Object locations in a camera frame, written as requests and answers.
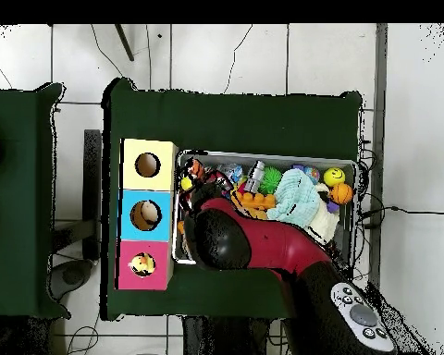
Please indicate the orange basketball toy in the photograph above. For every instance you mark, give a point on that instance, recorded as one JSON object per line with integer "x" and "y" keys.
{"x": 341, "y": 193}

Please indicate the clear mesh bin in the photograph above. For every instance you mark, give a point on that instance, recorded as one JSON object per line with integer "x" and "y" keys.
{"x": 281, "y": 159}

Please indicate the yellow tennis ball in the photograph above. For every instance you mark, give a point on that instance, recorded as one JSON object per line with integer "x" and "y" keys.
{"x": 187, "y": 183}

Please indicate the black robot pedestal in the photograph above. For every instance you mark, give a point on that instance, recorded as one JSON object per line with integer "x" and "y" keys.
{"x": 222, "y": 340}

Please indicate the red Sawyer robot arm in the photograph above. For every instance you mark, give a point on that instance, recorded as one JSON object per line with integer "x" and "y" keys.
{"x": 281, "y": 244}

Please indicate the grey rounded stand base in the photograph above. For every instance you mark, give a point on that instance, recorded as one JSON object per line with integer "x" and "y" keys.
{"x": 72, "y": 275}

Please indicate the dark green tablecloth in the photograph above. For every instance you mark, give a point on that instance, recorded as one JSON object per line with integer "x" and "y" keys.
{"x": 18, "y": 222}
{"x": 225, "y": 122}

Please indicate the yellow smiley ball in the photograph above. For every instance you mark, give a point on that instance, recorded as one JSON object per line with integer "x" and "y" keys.
{"x": 334, "y": 176}

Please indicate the cream waffle cloth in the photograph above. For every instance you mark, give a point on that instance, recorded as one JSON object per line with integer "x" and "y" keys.
{"x": 325, "y": 218}

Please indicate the black upright panel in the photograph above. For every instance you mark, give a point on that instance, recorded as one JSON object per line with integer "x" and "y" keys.
{"x": 92, "y": 185}

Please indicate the orange studded building brick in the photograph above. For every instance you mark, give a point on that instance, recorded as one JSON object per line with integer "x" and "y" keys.
{"x": 259, "y": 200}

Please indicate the wooden box with three holes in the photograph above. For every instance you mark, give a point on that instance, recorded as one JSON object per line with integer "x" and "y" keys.
{"x": 127, "y": 207}

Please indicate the silver plastic toy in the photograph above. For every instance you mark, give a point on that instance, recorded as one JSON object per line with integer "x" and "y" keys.
{"x": 255, "y": 175}

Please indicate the yellow plush duck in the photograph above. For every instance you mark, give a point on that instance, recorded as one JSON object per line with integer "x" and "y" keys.
{"x": 142, "y": 264}

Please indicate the black rod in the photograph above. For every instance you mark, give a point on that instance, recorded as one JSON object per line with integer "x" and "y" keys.
{"x": 124, "y": 42}

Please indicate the green spiky rubber ball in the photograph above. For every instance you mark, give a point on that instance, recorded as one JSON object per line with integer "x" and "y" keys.
{"x": 270, "y": 180}

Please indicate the mint green waffle cloth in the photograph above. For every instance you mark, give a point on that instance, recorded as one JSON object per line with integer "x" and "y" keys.
{"x": 294, "y": 199}

